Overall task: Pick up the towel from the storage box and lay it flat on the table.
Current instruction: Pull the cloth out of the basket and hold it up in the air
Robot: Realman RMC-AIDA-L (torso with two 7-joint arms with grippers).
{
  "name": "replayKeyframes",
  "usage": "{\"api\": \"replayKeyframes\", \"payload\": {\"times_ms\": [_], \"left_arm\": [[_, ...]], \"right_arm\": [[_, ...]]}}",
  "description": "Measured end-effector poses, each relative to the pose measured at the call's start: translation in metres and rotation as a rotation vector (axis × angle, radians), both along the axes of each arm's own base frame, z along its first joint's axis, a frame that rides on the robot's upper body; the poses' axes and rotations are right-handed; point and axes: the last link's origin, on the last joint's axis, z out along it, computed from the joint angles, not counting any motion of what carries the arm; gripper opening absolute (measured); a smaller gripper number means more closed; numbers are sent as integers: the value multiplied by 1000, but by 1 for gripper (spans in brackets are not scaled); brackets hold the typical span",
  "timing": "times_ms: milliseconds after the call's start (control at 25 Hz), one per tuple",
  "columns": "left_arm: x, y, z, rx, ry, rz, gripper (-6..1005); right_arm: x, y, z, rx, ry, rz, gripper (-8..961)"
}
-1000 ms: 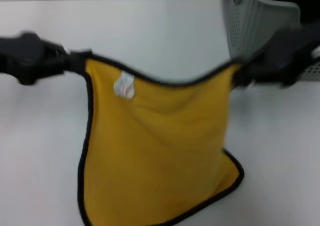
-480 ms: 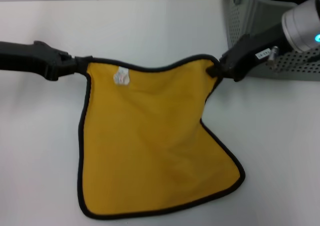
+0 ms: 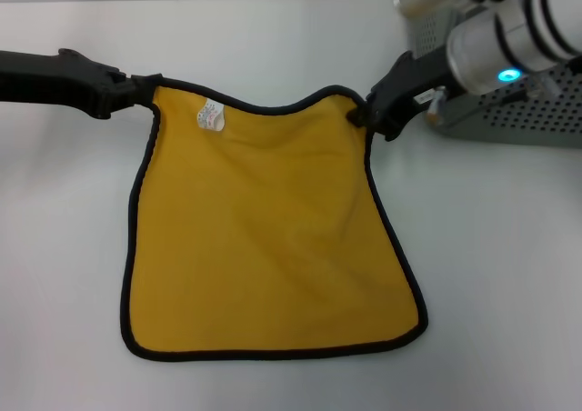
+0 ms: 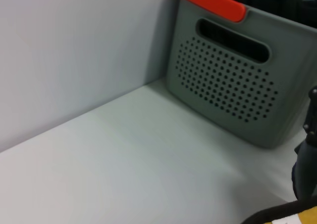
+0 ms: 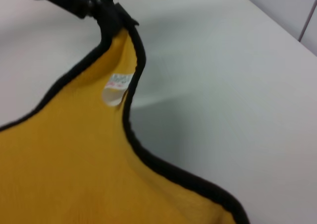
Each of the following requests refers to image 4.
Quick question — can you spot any yellow grey black-trimmed towel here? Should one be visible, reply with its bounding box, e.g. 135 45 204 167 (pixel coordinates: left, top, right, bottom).
237 139 317 224

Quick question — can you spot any grey perforated storage basket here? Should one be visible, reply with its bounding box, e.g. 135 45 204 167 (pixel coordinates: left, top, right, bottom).
166 0 317 149

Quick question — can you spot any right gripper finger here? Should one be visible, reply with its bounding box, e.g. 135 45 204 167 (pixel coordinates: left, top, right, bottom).
303 85 317 145

